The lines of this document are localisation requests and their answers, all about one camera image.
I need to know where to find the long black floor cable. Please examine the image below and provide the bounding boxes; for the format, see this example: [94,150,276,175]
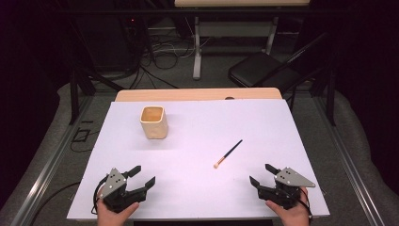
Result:
[30,181,82,226]

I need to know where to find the black metal stand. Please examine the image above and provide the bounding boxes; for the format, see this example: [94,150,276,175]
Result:
[68,67,126,126]

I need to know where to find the black computer tower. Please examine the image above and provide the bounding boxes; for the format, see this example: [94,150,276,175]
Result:
[74,15,142,73]

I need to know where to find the person's left hand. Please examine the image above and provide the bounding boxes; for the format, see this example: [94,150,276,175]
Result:
[96,196,140,226]

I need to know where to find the beige square cup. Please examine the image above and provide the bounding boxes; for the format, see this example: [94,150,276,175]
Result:
[139,105,169,140]

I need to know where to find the hand-held gripper cable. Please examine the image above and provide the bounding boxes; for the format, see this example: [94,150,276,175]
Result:
[297,197,314,220]
[91,175,109,216]

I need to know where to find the black folding chair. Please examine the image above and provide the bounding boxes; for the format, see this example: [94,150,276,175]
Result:
[228,31,330,95]

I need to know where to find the aluminium floor rail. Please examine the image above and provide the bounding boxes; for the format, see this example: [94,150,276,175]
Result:
[311,93,389,226]
[8,93,95,226]

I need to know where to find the tangle of floor cables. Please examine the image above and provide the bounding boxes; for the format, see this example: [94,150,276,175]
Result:
[128,27,215,90]

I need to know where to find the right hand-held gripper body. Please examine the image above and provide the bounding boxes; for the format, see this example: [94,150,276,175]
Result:
[257,167,316,210]

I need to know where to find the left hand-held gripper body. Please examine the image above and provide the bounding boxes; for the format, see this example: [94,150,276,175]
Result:
[99,168,149,214]

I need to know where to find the left hand-held gripper cable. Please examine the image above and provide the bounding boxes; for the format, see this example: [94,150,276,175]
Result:
[91,175,109,216]

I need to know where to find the person's right hand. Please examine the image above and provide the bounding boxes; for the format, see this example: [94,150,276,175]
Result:
[265,186,311,226]

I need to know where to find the right hand-held gripper cable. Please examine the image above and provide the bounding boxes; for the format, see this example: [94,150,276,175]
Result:
[297,197,314,220]

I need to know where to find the black-handled makeup brush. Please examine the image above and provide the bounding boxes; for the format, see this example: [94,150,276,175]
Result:
[213,138,244,170]

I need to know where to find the white-legged background table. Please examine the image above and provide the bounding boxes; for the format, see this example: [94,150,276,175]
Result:
[174,0,311,81]

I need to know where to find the looped black floor cable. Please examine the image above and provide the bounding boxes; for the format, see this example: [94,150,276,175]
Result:
[70,120,102,153]

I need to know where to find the white table mat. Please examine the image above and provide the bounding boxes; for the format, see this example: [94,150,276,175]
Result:
[66,99,331,220]

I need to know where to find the wooden table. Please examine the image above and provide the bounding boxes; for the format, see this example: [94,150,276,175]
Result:
[114,87,283,103]

